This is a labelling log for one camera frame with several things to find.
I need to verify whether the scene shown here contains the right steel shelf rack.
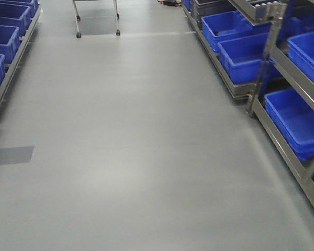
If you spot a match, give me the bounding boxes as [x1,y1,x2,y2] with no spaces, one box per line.
[183,1,314,208]

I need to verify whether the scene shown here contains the steel shelf rack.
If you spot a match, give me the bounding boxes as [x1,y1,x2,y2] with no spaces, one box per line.
[183,1,314,208]
[0,5,42,107]

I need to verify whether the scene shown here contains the left steel shelf rack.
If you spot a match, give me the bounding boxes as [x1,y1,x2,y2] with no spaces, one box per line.
[0,5,42,107]

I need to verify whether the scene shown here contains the large blue plastic bin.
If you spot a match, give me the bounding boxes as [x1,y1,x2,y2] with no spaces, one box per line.
[265,88,314,161]

